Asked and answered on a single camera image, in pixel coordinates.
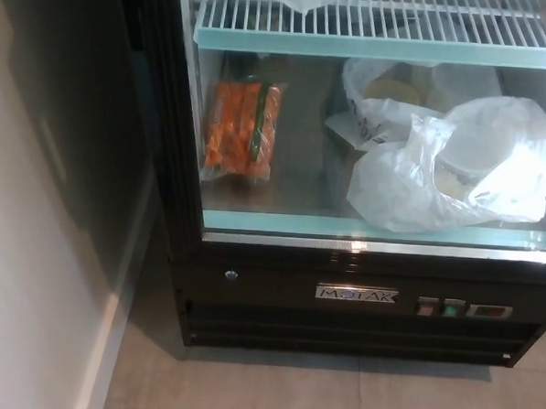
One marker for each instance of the silver Motak logo plate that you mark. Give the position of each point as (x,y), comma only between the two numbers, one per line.
(356,294)

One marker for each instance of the round silver door lock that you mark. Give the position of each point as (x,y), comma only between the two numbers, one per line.
(231,274)

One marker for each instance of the bag of orange carrots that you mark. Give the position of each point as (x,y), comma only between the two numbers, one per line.
(240,125)

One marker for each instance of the green rocker switch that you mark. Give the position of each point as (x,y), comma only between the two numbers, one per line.
(451,309)

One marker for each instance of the digital temperature controller display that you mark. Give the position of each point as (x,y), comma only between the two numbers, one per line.
(489,311)

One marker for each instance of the black display refrigerator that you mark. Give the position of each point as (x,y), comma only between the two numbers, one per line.
(272,314)

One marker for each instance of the red rocker switch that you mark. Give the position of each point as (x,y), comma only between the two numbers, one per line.
(424,307)

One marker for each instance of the clear bag with blue print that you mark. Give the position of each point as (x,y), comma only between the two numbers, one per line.
(371,81)

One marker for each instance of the round clear food container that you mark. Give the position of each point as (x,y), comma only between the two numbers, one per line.
(462,171)

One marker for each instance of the white flat paper box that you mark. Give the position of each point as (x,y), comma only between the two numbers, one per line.
(350,128)

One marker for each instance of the large white plastic bag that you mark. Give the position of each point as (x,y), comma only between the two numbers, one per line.
(411,193)

